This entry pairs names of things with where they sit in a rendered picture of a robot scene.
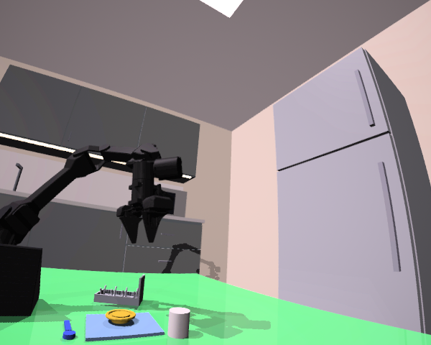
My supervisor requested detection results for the white cylinder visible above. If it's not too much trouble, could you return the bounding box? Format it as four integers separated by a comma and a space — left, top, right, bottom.
167, 308, 190, 339

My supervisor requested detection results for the light blue flat rectangular slab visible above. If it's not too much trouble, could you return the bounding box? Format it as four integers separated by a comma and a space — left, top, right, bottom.
85, 312, 164, 341

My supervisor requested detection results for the dark grey dish rack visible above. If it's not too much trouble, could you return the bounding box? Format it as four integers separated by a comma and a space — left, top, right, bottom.
93, 274, 146, 306

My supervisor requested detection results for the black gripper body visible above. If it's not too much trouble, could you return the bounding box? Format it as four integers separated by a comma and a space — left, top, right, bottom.
116, 179, 173, 218

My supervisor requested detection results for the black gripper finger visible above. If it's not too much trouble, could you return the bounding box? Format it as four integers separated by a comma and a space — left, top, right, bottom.
119, 216, 142, 244
141, 211, 169, 243

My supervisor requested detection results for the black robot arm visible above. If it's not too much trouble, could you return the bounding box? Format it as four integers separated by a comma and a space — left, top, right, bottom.
0, 143, 182, 246

